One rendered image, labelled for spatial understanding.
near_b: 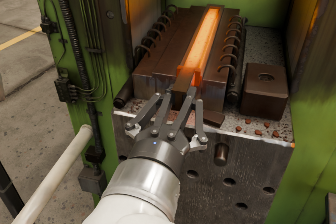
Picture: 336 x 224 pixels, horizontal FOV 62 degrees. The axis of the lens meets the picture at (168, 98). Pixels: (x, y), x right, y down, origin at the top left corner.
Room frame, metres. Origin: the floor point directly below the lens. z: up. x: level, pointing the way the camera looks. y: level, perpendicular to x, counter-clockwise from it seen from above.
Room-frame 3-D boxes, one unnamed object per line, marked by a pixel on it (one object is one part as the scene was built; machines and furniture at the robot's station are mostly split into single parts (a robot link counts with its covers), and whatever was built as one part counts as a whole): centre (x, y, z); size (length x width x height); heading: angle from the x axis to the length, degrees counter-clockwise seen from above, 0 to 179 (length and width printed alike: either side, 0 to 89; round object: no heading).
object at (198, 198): (0.68, -0.13, 0.69); 0.56 x 0.38 x 0.45; 165
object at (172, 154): (0.28, 0.01, 1.00); 0.09 x 0.08 x 0.07; 165
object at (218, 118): (0.43, -0.09, 0.92); 0.04 x 0.03 x 0.01; 62
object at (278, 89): (0.50, -0.21, 0.95); 0.12 x 0.08 x 0.06; 165
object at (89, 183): (0.69, 0.30, 0.36); 0.09 x 0.07 x 0.12; 75
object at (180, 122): (0.34, -0.02, 1.00); 0.11 x 0.01 x 0.04; 160
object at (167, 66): (0.69, -0.07, 0.96); 0.42 x 0.20 x 0.09; 165
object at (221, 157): (0.38, -0.11, 0.87); 0.04 x 0.03 x 0.03; 165
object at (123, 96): (0.66, 0.05, 0.93); 0.40 x 0.03 x 0.03; 165
